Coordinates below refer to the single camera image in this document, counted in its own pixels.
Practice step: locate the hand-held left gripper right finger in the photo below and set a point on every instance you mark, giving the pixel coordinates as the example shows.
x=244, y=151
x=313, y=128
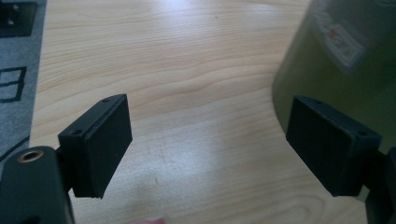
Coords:
x=330, y=146

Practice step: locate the olive green trash bin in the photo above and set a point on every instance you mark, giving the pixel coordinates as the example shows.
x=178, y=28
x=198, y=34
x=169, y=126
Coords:
x=311, y=62

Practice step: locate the black stand with base plate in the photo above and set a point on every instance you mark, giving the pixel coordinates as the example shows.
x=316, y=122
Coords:
x=18, y=18

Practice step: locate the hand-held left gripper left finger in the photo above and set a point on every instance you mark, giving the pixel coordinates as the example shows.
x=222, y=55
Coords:
x=96, y=146

